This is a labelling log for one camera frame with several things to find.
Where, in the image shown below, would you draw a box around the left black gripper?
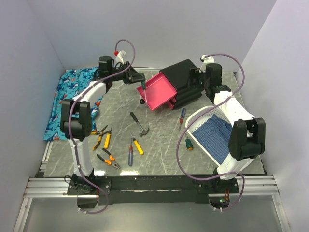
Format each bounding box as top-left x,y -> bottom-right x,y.
110,61 -> 146,85

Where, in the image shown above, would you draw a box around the green handle screwdriver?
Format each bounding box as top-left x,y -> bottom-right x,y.
141,80 -> 147,102

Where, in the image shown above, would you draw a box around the black drawer cabinet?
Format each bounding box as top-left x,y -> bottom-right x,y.
160,59 -> 203,110

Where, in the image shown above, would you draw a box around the pink top drawer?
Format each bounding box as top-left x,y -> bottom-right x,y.
137,72 -> 177,111

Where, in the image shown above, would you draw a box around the blue red screwdriver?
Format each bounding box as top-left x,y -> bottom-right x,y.
128,139 -> 133,167

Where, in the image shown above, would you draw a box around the yellow handle screwdriver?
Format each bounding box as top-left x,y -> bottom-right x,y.
104,126 -> 112,149
130,133 -> 144,155

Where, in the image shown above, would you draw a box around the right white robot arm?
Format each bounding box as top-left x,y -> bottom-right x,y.
185,63 -> 266,193

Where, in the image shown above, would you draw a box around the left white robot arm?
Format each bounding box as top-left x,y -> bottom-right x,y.
60,51 -> 146,194

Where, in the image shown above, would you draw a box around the pink middle drawer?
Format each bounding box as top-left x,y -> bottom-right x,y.
166,97 -> 176,107

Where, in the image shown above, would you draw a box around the blue screwdriver near basket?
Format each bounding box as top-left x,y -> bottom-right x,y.
179,108 -> 186,131

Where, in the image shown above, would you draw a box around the white perforated basket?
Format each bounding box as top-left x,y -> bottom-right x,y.
185,106 -> 232,166

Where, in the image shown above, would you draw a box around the blue checkered cloth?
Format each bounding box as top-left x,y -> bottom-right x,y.
192,115 -> 232,164

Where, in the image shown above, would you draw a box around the blue shark print cloth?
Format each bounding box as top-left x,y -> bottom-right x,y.
43,67 -> 98,141

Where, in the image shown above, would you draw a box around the yellow black needle-nose pliers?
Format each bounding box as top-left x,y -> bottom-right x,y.
91,125 -> 112,150

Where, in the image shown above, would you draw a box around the stubby green orange screwdriver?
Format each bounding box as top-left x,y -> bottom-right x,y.
185,136 -> 193,151

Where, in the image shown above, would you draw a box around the orange black combination pliers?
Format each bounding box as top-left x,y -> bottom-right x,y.
96,148 -> 121,169

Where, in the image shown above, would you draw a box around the black base crossbar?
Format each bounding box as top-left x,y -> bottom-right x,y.
67,175 -> 239,208

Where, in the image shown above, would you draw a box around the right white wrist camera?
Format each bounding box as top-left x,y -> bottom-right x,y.
199,55 -> 215,73

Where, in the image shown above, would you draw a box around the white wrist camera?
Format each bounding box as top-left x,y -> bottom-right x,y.
199,55 -> 215,73
114,50 -> 126,64

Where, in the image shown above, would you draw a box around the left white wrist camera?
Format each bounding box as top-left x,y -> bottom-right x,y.
114,50 -> 126,64

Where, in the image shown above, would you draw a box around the black handle claw hammer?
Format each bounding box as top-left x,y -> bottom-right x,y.
129,112 -> 149,137

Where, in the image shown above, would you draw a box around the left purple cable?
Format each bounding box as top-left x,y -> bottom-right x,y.
68,39 -> 136,215

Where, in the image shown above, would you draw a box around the aluminium rail frame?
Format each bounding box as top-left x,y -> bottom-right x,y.
13,140 -> 290,232

